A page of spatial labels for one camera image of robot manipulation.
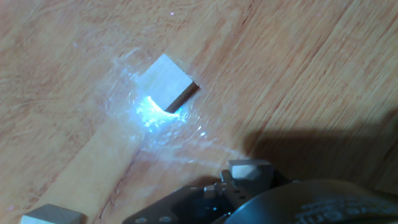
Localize small wooden cube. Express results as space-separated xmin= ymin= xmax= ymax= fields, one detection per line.
xmin=136 ymin=53 xmax=200 ymax=114
xmin=19 ymin=203 xmax=88 ymax=224
xmin=228 ymin=159 xmax=275 ymax=194

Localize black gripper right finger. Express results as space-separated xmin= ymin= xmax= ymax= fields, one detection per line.
xmin=272 ymin=169 xmax=292 ymax=188

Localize glossy wooden board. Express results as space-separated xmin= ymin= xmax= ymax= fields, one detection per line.
xmin=0 ymin=0 xmax=398 ymax=224

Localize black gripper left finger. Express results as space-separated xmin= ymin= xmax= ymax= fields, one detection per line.
xmin=203 ymin=169 xmax=252 ymax=210

